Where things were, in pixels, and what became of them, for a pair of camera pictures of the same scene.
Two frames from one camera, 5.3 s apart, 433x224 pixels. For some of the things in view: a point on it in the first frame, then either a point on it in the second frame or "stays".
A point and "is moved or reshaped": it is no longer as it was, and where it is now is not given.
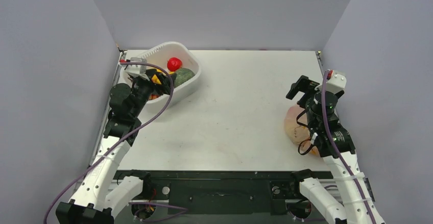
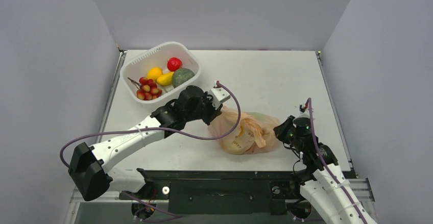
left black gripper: [164, 88] -> [214, 112]
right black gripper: [305, 89] -> [282, 130]
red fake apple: [174, 64] stays
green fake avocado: [183, 74] stays
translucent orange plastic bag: [297, 129] is moved or reshaped
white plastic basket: [159, 56] stays
